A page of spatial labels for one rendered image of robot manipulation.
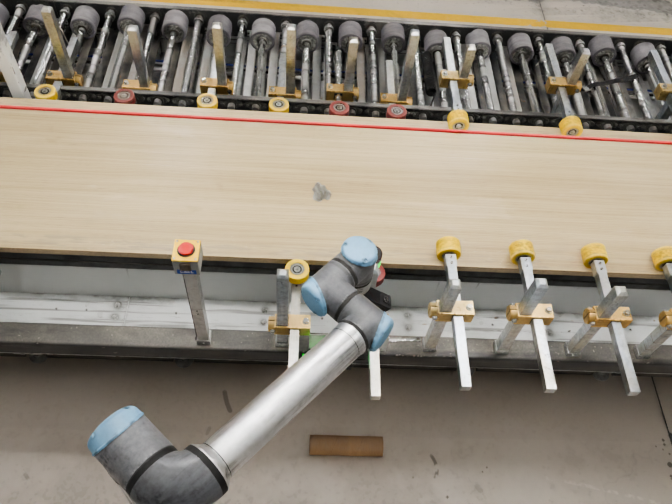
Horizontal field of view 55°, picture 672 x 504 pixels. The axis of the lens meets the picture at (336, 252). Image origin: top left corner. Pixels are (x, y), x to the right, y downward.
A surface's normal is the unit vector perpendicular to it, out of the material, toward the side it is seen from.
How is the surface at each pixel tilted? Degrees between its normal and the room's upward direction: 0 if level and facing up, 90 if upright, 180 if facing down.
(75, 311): 0
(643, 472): 0
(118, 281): 90
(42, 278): 90
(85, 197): 0
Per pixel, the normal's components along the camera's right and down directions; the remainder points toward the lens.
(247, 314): 0.07, -0.57
